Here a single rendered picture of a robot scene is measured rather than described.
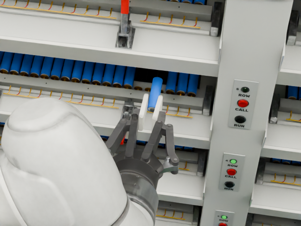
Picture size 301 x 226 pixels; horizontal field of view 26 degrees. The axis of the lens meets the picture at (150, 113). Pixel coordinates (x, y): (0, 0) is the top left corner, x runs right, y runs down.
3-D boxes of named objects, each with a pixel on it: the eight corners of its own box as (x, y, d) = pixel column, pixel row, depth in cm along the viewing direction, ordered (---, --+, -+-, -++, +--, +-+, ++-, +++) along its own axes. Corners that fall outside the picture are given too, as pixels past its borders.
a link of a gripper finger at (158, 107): (152, 118, 108) (156, 119, 108) (158, 94, 113) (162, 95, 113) (151, 132, 109) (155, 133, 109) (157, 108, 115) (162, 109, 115)
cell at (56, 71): (67, 51, 130) (60, 80, 127) (58, 50, 130) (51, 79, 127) (65, 47, 128) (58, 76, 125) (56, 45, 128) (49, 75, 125)
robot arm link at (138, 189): (89, 192, 88) (98, 164, 93) (90, 239, 94) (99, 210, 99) (155, 201, 87) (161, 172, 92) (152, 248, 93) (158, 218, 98)
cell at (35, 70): (47, 49, 130) (40, 78, 127) (38, 48, 130) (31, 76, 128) (45, 44, 128) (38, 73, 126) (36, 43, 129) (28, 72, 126)
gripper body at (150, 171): (159, 177, 93) (167, 137, 100) (100, 170, 93) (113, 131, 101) (156, 215, 97) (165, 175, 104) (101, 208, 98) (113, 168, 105)
